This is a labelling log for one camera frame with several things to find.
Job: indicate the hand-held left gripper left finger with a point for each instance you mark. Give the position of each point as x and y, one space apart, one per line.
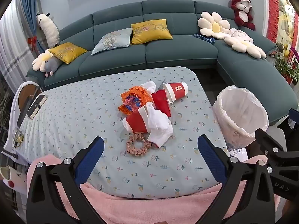
91 158

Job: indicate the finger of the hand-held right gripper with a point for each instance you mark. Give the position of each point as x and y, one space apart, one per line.
293 117
268 142

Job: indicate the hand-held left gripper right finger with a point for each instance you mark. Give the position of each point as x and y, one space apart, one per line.
211 158

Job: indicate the trash bin with white bag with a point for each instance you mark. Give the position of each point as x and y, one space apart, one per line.
231 126

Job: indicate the pink scrunchie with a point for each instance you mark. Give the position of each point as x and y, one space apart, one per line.
130 148

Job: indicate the large white cotton tissue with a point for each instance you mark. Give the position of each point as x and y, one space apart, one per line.
160 121

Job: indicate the orange plastic bag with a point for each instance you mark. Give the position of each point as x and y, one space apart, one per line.
133 99

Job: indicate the red paper cup white lid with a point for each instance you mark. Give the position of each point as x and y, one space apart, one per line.
177 89

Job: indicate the white paper label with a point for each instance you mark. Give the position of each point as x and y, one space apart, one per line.
238 154

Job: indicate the floral tablecloth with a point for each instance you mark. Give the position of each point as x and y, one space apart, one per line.
70 121

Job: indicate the potted green plant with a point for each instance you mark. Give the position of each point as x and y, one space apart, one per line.
285 67

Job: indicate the purple orchid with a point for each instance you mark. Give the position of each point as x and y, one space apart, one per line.
294 54

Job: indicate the pink fluffy blanket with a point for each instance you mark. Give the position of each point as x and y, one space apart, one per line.
144 210

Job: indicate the drinking glass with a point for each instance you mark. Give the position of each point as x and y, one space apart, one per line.
18 137

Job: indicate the dark book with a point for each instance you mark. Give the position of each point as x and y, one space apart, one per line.
36 106

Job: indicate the white mug with red dots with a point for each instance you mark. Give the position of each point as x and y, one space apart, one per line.
16 179

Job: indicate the white flower cushion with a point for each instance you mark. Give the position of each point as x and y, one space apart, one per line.
243 44
41 60
215 25

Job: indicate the wooden chair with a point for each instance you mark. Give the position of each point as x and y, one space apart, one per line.
23 95

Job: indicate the pale pink folded cloth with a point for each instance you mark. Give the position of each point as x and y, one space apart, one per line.
239 33

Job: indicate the grey plush toy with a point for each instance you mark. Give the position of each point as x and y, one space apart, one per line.
52 65

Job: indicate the small yellow embroidered pillow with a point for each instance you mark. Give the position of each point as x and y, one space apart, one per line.
66 52

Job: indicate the teal sectional sofa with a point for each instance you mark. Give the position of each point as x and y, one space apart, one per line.
175 51

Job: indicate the red and white teddy bear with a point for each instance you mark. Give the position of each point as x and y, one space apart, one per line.
243 14

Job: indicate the blue patterned cloth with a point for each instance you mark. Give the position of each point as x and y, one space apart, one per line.
204 38

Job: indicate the light blue embroidered pillow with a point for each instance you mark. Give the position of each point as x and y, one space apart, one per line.
113 40

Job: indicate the red curtain ribbon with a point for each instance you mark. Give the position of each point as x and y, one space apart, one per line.
32 42

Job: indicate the white sheer curtain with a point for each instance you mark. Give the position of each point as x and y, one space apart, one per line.
11 51

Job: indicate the long white plush toy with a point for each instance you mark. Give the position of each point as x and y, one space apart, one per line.
48 29

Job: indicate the large yellow embroidered pillow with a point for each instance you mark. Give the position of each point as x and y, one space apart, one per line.
149 31

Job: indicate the blue curtain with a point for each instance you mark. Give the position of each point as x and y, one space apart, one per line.
30 11

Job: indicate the golden wall mural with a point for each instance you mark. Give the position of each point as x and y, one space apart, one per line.
288 23

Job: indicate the red paper wall decoration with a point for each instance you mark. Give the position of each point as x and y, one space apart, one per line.
273 9

